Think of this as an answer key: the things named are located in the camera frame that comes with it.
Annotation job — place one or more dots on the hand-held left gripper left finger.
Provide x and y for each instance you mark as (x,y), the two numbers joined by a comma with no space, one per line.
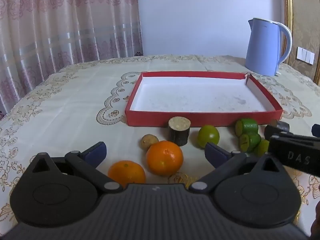
(96,153)

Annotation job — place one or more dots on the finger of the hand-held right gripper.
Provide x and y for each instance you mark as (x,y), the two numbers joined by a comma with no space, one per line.
(316,130)
(277,128)

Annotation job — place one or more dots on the blue electric kettle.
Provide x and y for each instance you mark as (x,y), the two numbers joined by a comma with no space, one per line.
(262,47)

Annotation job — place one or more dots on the pink patterned curtain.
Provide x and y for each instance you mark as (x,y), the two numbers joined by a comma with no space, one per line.
(62,30)

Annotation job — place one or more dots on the brown longan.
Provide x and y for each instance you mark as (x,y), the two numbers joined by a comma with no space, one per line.
(149,142)

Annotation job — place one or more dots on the green tomato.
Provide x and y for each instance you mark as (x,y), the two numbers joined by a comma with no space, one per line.
(262,148)
(208,136)

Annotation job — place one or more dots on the red shallow cardboard box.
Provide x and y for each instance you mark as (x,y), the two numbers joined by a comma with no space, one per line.
(150,118)

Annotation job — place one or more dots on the dark eggplant piece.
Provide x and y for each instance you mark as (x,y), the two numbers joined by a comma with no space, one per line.
(179,132)

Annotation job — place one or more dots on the cucumber end piece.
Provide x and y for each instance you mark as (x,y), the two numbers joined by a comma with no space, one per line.
(251,141)

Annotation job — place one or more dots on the orange mandarin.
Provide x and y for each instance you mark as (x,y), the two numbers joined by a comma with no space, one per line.
(164,158)
(126,172)

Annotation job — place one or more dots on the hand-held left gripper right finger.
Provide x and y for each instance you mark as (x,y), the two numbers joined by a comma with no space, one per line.
(215,153)

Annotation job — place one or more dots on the cut cucumber chunk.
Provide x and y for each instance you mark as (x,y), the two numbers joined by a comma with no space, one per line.
(247,127)

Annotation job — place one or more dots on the white wall switch panel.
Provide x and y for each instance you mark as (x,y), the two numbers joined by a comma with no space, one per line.
(305,55)

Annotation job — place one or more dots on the gold ornate frame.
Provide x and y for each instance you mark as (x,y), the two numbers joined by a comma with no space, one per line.
(288,5)

